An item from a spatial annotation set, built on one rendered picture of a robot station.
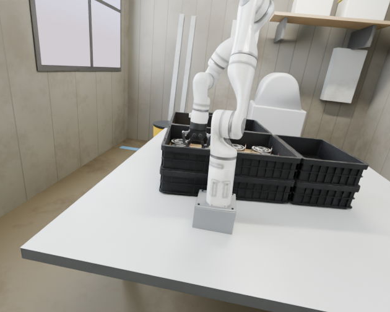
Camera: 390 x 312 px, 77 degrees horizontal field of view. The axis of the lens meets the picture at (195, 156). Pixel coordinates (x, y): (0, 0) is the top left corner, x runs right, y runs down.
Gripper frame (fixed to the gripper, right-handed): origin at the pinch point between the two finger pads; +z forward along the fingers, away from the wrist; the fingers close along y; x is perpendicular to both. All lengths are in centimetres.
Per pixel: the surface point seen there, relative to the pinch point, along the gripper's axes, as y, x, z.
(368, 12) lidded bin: 176, 188, -113
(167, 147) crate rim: -12.0, -10.2, -4.0
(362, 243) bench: 64, -34, 16
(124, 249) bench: -20, -45, 18
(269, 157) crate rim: 30.8, -10.5, -5.1
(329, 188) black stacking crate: 61, -11, 6
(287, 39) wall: 121, 257, -84
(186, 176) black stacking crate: -2.9, -10.4, 8.1
